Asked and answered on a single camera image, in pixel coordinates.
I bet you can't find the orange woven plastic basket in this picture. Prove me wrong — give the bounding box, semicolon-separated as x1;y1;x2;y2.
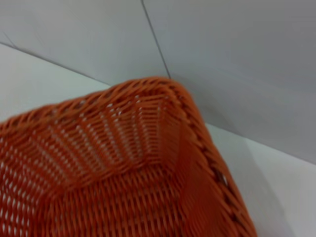
0;76;260;237

